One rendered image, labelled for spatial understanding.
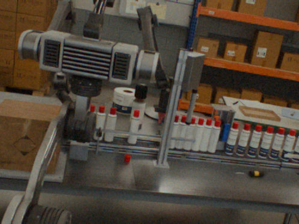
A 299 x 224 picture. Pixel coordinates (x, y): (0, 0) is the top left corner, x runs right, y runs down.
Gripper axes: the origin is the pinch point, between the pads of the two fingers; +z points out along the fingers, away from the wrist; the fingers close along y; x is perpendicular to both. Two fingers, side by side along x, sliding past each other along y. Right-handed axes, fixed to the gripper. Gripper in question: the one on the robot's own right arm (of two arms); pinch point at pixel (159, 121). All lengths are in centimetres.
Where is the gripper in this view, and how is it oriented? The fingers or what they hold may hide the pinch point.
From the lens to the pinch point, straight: 239.3
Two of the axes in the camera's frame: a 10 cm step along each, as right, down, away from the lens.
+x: 1.1, 3.3, -9.4
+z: -1.8, 9.3, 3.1
